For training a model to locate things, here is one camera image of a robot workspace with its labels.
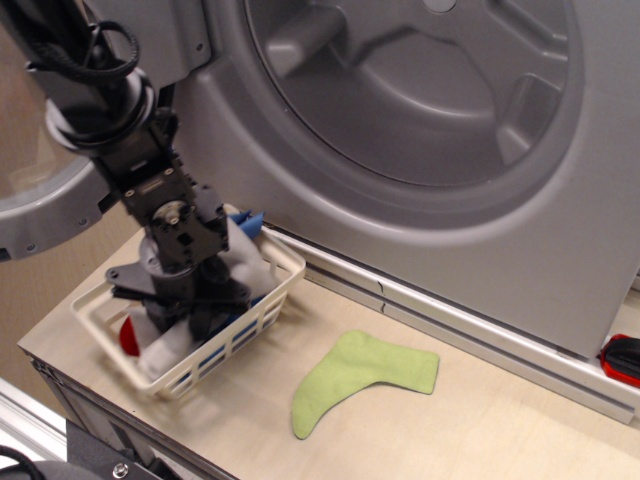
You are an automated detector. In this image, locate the black braided cable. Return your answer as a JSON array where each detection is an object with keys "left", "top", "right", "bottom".
[{"left": 0, "top": 444, "right": 41, "bottom": 480}]

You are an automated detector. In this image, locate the white felt cloth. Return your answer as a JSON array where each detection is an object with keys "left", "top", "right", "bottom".
[{"left": 128, "top": 211, "right": 277, "bottom": 381}]

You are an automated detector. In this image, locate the red felt cloth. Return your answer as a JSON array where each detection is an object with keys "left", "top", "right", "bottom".
[{"left": 118, "top": 316, "right": 140, "bottom": 357}]

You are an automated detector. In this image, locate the green felt sock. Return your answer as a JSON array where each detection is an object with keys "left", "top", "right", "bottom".
[{"left": 291, "top": 330, "right": 440, "bottom": 440}]

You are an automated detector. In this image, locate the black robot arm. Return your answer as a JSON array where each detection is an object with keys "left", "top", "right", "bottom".
[{"left": 1, "top": 1, "right": 250, "bottom": 341}]

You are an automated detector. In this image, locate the black metal bracket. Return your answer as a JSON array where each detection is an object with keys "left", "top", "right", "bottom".
[{"left": 66, "top": 420, "right": 179, "bottom": 480}]

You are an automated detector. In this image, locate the white plastic laundry basket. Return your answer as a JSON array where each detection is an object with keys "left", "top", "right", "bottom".
[{"left": 71, "top": 229, "right": 306, "bottom": 399}]

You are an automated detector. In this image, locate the blue felt cloth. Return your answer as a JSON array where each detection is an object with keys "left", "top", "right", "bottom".
[{"left": 174, "top": 209, "right": 281, "bottom": 386}]

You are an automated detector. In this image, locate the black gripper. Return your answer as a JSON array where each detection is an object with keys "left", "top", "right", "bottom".
[{"left": 106, "top": 236, "right": 250, "bottom": 342}]

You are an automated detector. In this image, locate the grey toy washing machine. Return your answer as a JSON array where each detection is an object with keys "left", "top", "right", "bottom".
[{"left": 82, "top": 0, "right": 640, "bottom": 359}]

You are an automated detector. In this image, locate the red and black tool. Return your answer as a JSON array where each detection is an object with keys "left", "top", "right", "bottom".
[{"left": 599, "top": 334, "right": 639, "bottom": 388}]

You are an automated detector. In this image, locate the grey round washer door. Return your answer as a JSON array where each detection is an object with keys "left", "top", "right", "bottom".
[{"left": 1, "top": 157, "right": 119, "bottom": 262}]

